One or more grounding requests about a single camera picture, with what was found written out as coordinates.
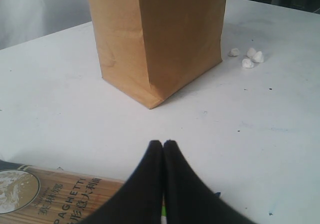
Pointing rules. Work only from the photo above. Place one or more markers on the brown paper shopping bag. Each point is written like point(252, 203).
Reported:
point(149, 49)

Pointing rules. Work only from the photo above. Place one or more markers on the white backdrop curtain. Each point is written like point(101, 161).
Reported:
point(24, 20)

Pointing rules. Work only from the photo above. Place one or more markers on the spaghetti packet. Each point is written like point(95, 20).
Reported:
point(32, 194)

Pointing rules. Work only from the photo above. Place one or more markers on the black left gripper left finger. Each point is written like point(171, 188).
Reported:
point(139, 200)

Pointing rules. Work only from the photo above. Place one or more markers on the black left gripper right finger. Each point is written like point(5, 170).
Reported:
point(187, 198)

